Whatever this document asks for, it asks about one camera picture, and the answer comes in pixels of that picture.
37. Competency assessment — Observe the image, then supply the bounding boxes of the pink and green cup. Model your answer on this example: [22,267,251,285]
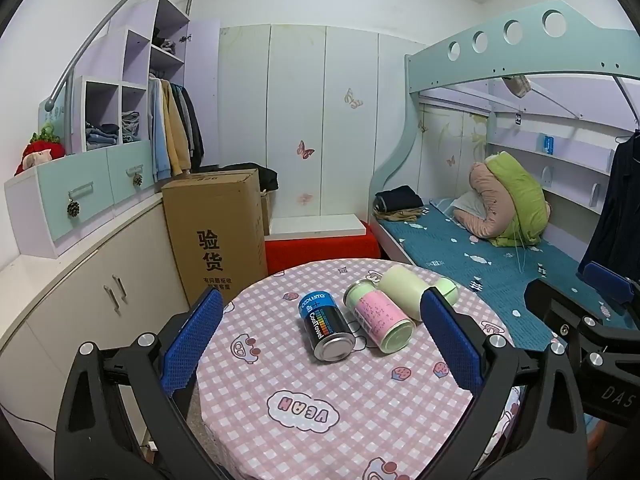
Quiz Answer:
[343,280,416,354]

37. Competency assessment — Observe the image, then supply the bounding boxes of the dark hanging garment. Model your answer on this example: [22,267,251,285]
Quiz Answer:
[577,130,640,281]

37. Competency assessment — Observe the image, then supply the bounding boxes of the dark clothes pile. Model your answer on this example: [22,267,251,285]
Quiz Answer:
[151,30,176,56]

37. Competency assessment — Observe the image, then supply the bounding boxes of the white board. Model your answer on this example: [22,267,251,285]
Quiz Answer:
[267,214,368,238]

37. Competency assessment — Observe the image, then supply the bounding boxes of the strawberry plush toy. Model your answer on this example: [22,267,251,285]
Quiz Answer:
[14,127,66,177]

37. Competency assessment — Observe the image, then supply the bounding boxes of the cream and green cup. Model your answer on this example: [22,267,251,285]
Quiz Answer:
[377,265,460,322]

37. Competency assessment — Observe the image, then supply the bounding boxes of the blue and black cup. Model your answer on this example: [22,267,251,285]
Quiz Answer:
[298,290,357,362]

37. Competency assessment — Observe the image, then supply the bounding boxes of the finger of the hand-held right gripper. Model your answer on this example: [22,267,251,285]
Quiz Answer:
[580,261,640,311]
[525,279,640,356]

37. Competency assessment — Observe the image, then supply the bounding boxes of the white wardrobe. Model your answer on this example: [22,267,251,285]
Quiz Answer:
[217,25,426,221]

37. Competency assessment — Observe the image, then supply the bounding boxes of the folded dark clothes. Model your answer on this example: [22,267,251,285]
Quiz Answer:
[374,186,425,213]

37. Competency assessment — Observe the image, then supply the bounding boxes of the dark hanging jackets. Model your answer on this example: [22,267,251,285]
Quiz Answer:
[172,82,205,171]

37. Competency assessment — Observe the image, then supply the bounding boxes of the beige hanging bag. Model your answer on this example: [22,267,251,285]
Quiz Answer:
[502,75,532,99]

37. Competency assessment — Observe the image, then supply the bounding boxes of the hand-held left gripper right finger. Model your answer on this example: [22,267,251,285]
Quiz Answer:
[420,287,601,480]

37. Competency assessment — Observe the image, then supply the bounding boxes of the large cardboard box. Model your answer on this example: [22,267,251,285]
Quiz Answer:
[161,170,268,306]

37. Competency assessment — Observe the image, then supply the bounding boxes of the light blue hanging jacket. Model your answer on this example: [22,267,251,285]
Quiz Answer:
[149,77,173,183]

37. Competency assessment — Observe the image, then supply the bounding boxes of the lavender stepped shelf cabinet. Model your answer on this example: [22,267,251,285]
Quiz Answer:
[39,0,221,176]

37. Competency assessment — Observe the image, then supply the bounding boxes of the pink checked tablecloth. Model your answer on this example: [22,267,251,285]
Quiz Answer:
[192,258,523,480]

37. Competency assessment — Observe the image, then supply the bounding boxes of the beige hanging jacket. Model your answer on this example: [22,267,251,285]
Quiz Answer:
[161,80,193,177]

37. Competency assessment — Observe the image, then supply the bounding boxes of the folded jeans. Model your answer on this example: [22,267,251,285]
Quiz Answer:
[120,110,143,143]
[85,121,121,151]

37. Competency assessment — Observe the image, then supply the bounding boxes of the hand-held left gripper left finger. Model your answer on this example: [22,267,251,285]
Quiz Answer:
[54,287,226,480]

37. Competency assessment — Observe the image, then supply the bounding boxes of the grey metal handrail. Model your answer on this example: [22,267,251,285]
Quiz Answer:
[44,0,197,112]

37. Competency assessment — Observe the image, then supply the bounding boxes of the teal bunk bed frame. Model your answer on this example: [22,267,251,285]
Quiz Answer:
[370,0,640,271]

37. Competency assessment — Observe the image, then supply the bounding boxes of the teal drawer unit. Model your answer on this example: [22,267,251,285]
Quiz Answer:
[4,140,156,259]

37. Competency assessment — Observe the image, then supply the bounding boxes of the cream low cabinet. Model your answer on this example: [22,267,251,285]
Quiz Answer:
[0,192,201,461]

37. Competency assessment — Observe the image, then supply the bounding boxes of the pink and green quilt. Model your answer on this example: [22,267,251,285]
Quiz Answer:
[469,152,552,248]

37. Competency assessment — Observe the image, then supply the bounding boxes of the folded beige cloth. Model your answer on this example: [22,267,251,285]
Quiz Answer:
[375,207,426,222]

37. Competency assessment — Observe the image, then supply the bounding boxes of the white pillow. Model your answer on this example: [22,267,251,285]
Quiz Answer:
[450,191,488,221]

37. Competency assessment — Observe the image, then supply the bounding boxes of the teal printed bedsheet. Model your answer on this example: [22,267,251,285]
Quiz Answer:
[372,197,640,351]

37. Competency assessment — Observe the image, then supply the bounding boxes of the red storage box white lid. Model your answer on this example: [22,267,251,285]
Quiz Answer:
[264,232,383,276]

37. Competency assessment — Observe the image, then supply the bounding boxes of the black cloth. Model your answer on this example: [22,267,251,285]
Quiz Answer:
[200,162,279,192]

